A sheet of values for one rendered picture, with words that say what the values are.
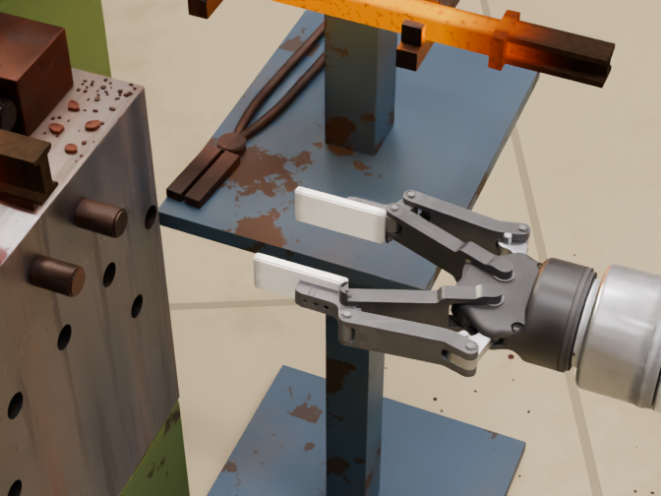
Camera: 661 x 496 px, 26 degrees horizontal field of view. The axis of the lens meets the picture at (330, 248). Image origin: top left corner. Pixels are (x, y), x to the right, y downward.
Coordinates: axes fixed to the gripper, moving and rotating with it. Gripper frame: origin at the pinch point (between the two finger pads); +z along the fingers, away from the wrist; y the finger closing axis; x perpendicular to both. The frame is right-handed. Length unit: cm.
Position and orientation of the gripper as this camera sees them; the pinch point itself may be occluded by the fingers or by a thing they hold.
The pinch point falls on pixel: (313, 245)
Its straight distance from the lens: 103.7
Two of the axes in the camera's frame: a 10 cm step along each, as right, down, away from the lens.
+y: 3.7, -6.5, 6.7
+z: -9.3, -2.6, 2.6
